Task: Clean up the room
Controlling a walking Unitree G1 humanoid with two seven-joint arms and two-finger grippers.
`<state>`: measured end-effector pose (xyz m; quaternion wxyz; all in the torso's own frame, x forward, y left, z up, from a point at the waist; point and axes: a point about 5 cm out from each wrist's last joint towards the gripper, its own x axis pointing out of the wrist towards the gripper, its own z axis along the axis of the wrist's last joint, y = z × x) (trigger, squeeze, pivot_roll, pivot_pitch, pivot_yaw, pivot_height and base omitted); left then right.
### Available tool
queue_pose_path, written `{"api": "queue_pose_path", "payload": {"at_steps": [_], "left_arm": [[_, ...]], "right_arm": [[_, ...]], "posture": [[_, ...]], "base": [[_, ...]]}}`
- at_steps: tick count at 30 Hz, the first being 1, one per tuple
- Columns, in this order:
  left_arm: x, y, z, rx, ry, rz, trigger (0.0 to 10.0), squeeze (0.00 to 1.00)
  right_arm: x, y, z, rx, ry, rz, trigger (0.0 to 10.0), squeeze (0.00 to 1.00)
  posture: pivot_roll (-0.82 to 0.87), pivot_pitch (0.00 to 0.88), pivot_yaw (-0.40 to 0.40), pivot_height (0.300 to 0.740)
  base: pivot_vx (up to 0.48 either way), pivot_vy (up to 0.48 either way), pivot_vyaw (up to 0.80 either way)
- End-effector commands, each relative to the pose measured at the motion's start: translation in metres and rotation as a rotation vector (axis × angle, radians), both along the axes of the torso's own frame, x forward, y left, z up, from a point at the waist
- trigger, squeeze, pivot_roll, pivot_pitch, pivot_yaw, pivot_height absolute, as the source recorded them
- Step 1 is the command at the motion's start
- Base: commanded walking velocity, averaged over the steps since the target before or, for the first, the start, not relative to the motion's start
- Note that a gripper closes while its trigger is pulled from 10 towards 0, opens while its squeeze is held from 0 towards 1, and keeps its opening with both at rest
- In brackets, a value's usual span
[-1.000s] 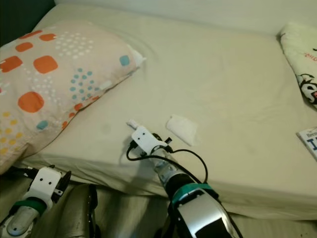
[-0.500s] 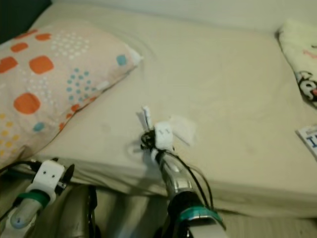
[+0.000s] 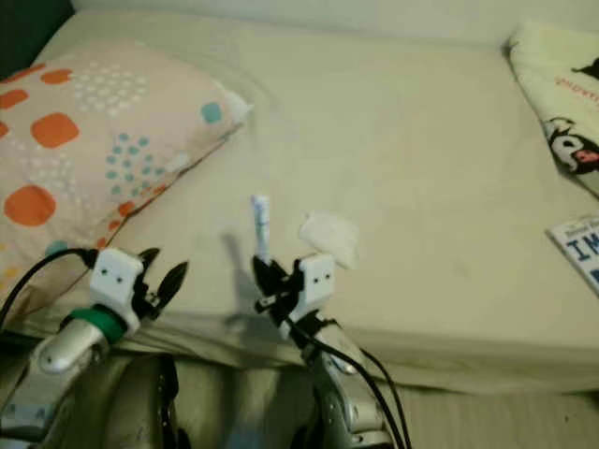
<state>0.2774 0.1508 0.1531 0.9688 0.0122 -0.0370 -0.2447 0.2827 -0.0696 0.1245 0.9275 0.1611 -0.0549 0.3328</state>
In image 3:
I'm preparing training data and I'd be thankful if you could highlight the thin white tube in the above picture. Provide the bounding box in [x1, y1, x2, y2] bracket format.
[250, 194, 272, 262]

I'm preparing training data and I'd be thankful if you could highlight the white tissue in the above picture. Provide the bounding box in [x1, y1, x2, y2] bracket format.
[299, 212, 362, 269]

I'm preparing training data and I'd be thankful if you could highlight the orange spotted pink pillow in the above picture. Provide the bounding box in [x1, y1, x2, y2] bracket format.
[0, 37, 254, 324]

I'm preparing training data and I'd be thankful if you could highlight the grey robot left leg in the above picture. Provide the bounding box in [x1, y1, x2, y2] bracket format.
[120, 352, 181, 449]

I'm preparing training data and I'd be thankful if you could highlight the cream cartoon print blanket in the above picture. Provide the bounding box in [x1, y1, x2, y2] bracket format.
[508, 19, 599, 199]

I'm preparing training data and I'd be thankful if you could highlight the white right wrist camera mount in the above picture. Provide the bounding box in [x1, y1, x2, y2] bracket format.
[295, 253, 339, 315]

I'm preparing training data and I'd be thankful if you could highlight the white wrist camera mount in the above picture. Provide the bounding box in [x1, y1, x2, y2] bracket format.
[295, 253, 339, 315]
[89, 247, 147, 315]

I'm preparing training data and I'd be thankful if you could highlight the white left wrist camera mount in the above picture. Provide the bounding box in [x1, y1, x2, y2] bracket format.
[89, 247, 147, 315]

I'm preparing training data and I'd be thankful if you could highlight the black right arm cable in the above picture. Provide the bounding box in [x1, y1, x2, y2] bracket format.
[304, 318, 413, 449]

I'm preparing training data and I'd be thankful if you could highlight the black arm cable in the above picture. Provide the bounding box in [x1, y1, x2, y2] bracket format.
[0, 247, 96, 324]
[304, 318, 413, 449]

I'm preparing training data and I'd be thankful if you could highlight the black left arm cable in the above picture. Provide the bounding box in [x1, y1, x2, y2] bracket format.
[0, 247, 96, 324]

